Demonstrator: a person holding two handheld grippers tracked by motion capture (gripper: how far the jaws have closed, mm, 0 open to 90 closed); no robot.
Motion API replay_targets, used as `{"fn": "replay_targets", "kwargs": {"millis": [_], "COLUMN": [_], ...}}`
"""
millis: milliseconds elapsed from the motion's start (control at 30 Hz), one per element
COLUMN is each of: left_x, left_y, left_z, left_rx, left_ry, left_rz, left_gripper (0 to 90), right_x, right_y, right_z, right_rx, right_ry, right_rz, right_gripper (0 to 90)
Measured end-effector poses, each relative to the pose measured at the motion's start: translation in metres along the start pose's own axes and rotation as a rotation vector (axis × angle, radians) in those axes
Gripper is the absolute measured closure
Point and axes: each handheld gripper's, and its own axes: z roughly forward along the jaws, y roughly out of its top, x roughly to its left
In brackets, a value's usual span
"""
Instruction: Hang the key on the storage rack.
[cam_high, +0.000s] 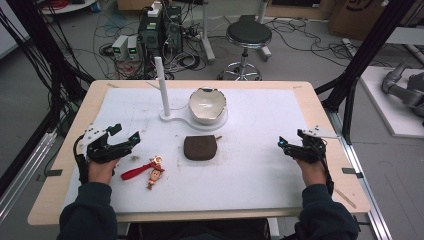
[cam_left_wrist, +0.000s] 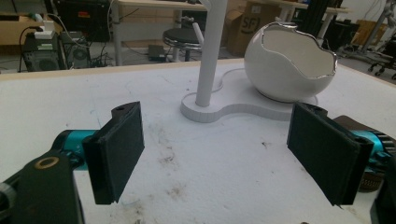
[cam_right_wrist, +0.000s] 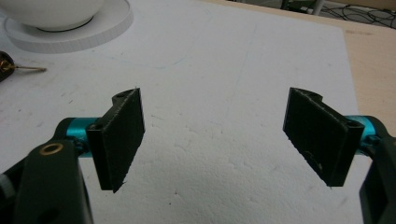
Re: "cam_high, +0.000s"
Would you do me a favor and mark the red strap doll keychain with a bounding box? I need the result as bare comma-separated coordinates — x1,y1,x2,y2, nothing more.
120,155,166,191

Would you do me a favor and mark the long white power strip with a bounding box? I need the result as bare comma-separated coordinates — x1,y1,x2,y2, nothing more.
342,37,360,58

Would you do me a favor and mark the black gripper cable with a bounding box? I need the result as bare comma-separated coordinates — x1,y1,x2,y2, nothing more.
73,133,90,185
313,141,335,197

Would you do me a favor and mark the brown zip pouch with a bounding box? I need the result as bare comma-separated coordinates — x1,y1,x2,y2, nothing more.
182,134,223,162

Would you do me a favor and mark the brown cardboard box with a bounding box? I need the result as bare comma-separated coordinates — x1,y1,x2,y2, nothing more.
327,0,424,42

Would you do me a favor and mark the white table leg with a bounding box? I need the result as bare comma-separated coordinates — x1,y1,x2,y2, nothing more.
199,0,217,65

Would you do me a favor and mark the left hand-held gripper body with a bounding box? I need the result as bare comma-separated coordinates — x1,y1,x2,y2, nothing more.
78,123,135,165

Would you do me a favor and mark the white table mat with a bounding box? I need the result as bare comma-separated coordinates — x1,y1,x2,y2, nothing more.
63,87,309,214

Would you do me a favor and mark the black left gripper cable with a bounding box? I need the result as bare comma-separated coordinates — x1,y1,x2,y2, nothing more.
73,133,90,185

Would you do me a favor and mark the person's left hand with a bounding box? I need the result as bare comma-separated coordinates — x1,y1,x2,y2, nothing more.
87,157,120,185

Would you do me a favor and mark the white stand with pole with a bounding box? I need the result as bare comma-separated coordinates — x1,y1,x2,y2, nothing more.
153,56,230,132

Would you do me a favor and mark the white ceramic bowl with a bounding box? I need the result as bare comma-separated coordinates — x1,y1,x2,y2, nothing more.
187,86,228,126

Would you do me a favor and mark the person's right hand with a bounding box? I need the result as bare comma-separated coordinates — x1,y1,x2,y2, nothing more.
294,157,328,188

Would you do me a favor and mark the black computer tower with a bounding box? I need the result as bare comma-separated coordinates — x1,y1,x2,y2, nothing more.
137,2,184,56

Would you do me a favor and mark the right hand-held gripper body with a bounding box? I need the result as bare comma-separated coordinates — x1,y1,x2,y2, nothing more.
285,125,340,165

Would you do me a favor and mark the white floor platform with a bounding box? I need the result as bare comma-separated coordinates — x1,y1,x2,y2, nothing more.
359,65,424,139

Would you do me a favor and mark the black round stool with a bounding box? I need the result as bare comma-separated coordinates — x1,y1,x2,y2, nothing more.
217,20,273,82

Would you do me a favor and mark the grey power supply unit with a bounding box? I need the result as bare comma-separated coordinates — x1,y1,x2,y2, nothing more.
127,35,142,62
111,34,130,62

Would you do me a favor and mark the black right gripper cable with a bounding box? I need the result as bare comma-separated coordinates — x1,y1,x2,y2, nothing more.
313,141,335,197

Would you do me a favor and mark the aluminium rail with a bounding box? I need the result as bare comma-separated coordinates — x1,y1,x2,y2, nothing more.
327,109,394,240
0,129,58,224

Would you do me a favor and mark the black metal frame with cables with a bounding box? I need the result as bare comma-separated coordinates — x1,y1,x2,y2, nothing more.
0,0,96,198

